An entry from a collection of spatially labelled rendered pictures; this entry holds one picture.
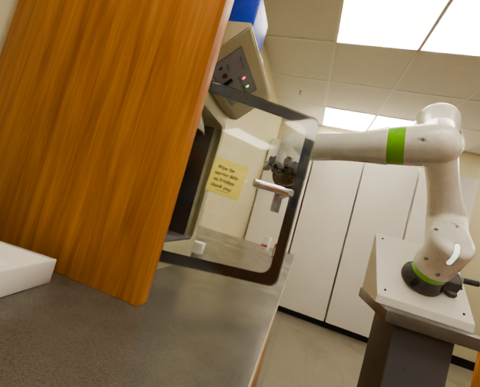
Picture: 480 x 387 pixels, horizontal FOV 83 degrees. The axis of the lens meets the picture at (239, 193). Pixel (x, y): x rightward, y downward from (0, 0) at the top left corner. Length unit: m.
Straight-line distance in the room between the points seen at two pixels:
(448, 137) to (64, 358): 0.90
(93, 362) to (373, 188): 3.55
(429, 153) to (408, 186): 2.94
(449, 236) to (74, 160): 1.10
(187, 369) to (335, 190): 3.38
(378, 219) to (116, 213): 3.40
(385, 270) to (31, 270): 1.14
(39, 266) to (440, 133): 0.93
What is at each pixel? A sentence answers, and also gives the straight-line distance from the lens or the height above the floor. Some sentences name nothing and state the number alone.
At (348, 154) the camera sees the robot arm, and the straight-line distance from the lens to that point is 0.94.
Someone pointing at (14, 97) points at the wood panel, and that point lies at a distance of 0.76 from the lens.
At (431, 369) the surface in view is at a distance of 1.30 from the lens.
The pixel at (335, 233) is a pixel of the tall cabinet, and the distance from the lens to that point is 3.62.
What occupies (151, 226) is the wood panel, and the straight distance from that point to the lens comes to 0.48.
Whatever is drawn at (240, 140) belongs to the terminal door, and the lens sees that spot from 0.60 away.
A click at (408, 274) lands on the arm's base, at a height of 1.07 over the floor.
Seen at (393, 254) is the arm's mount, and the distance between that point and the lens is 1.34.
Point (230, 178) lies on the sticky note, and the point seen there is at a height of 1.20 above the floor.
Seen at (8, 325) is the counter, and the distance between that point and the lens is 0.44.
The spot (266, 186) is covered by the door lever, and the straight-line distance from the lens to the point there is 0.55.
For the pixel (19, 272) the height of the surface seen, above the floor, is 0.97.
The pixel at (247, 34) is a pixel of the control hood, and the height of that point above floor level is 1.49.
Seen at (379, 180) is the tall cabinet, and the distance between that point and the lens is 3.75.
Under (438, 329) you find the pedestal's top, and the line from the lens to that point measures 1.20.
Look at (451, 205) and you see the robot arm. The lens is 1.21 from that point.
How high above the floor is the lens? 1.14
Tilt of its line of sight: 3 degrees up
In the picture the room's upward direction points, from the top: 15 degrees clockwise
